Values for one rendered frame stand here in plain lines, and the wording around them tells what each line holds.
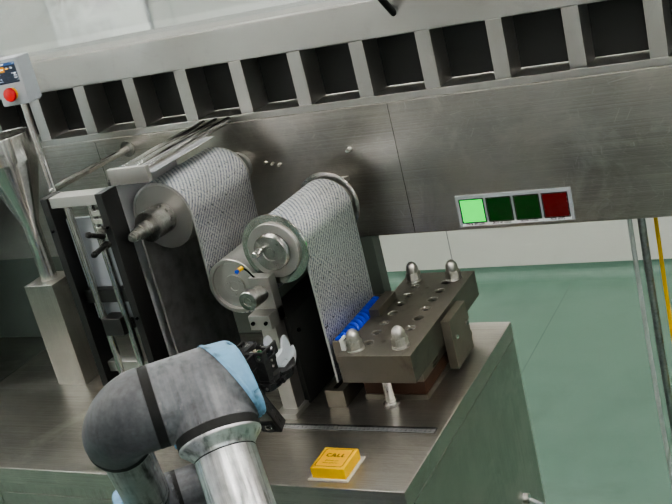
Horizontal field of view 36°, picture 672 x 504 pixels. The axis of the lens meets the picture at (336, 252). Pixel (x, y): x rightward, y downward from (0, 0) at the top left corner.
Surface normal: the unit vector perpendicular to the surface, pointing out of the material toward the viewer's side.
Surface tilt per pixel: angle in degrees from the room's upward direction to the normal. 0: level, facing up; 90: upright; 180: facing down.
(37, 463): 0
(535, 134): 90
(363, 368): 90
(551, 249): 90
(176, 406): 77
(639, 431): 0
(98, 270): 90
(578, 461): 0
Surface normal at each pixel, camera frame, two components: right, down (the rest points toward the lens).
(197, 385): 0.02, -0.37
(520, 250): -0.41, 0.40
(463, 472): 0.88, -0.05
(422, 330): -0.22, -0.92
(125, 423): -0.19, 0.15
